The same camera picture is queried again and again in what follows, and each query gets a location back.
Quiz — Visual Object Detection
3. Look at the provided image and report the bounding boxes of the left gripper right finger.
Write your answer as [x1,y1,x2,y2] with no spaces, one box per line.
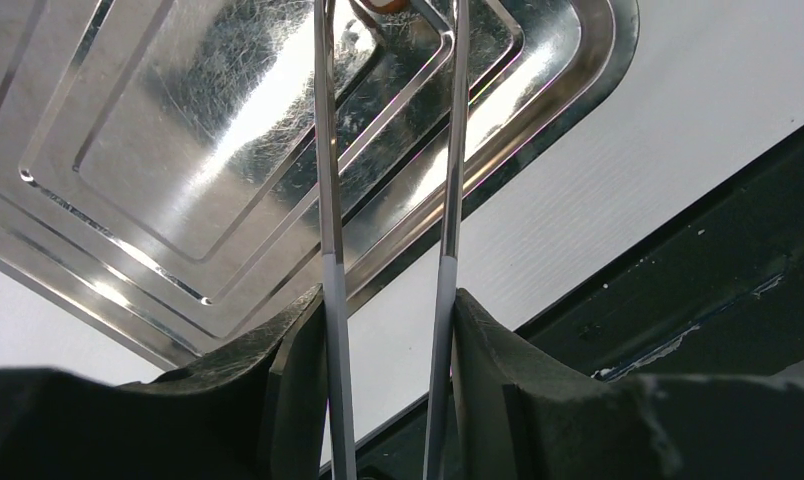
[452,289,804,479]

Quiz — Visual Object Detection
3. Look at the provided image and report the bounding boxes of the brown heart cookie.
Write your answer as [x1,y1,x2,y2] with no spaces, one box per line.
[363,0,410,15]

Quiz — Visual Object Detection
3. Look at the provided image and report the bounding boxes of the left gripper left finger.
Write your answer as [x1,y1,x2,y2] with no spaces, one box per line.
[0,286,328,479]

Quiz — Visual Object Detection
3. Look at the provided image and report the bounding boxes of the metal serving tongs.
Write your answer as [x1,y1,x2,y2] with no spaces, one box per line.
[313,1,471,479]

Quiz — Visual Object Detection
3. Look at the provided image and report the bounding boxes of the stainless steel tray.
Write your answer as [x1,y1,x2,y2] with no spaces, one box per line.
[0,0,642,372]

